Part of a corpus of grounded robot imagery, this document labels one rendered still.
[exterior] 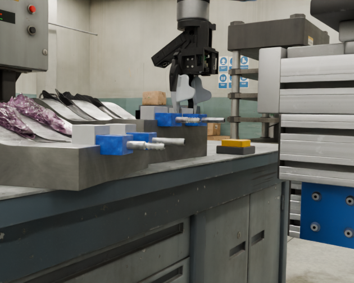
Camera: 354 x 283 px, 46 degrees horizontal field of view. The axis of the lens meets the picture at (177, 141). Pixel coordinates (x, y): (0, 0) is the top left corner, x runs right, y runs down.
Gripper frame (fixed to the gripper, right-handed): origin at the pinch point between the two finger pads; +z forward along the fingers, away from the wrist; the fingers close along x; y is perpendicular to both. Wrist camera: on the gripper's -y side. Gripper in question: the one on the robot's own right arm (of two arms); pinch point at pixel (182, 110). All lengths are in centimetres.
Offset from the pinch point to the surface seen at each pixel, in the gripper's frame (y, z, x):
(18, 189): 7, 11, -49
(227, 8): -309, -207, 640
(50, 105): -25.4, -0.5, -17.4
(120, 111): -23.9, 0.2, 5.5
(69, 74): -671, -89, 578
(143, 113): -1.4, 0.8, -13.2
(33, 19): -85, -35, 24
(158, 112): 1.3, 0.5, -11.8
